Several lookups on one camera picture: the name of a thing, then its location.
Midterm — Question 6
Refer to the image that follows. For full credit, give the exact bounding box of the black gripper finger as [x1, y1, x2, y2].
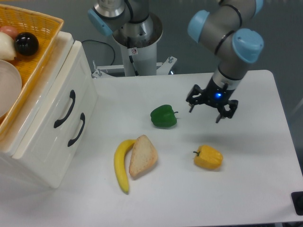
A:
[215, 99, 239, 123]
[186, 84, 205, 113]

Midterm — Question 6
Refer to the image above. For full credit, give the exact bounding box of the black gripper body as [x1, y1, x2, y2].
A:
[202, 78, 237, 110]

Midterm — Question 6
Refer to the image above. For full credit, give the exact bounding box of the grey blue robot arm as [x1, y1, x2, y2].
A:
[88, 0, 264, 119]

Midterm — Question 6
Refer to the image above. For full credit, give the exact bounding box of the white drawer cabinet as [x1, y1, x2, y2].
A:
[0, 32, 98, 188]

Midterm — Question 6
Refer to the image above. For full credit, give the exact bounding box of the green bell pepper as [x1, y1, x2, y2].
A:
[150, 105, 178, 128]

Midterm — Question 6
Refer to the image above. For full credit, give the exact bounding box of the yellow bell pepper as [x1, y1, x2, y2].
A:
[194, 145, 223, 170]

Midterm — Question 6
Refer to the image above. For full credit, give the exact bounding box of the bread slice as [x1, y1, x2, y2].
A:
[129, 135, 158, 177]

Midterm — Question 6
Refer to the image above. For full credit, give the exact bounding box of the yellow banana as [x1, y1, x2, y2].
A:
[114, 140, 135, 194]

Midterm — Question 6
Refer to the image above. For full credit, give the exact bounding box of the black corner object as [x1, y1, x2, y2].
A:
[291, 191, 303, 216]

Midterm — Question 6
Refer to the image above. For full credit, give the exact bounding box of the yellow woven basket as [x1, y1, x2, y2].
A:
[0, 4, 64, 138]

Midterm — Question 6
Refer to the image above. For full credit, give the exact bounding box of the black ball fruit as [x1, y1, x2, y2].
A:
[14, 32, 39, 56]

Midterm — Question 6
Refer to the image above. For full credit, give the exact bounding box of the white bowl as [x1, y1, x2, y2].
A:
[0, 60, 22, 117]

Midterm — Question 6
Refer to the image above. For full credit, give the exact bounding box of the red apple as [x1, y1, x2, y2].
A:
[0, 26, 19, 39]

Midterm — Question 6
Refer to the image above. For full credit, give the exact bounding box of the black cable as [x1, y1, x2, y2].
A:
[80, 39, 116, 66]

